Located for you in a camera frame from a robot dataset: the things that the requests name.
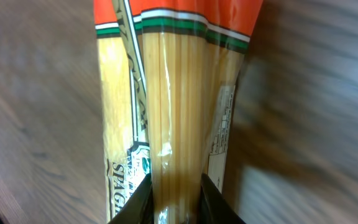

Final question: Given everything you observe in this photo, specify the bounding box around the orange spaghetti pack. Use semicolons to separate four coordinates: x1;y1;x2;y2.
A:
94;0;262;223

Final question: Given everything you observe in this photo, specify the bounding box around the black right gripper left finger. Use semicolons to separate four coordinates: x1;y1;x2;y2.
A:
108;174;153;224

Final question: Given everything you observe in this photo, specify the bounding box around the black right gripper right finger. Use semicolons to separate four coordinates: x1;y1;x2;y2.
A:
199;174;246;224

